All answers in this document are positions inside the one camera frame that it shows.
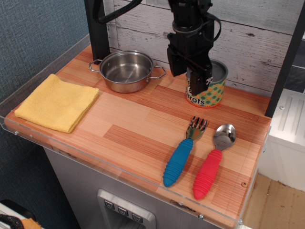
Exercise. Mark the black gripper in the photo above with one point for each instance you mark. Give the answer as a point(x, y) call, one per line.
point(191, 51)

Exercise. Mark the colourful carrots can grey lid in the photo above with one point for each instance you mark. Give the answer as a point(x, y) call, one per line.
point(213, 95)

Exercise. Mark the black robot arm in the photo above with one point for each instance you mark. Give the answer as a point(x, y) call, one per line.
point(191, 16)

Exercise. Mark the stainless steel pot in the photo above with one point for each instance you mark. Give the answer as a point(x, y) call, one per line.
point(126, 71)

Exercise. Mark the white cabinet at right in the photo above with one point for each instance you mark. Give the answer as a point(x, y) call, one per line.
point(283, 156)

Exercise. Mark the yellow folded cloth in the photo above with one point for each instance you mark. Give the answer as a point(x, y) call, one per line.
point(56, 104)

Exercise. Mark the grey toy fridge cabinet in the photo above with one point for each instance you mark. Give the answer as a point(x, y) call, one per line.
point(81, 183)

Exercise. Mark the silver dispenser button panel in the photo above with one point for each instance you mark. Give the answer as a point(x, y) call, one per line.
point(119, 213)

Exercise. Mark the clear acrylic table guard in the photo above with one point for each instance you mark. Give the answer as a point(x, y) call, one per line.
point(131, 137)

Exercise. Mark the red handled spoon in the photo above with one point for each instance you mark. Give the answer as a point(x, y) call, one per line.
point(223, 138)

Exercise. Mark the blue handled fork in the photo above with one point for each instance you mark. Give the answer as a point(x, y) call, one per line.
point(177, 162)

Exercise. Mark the black left frame post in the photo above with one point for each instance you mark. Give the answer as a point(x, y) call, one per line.
point(98, 33)

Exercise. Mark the black frame post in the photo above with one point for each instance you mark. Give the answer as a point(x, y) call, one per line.
point(287, 63)
point(98, 33)

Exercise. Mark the black right frame post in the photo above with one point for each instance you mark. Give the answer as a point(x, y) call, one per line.
point(287, 63)

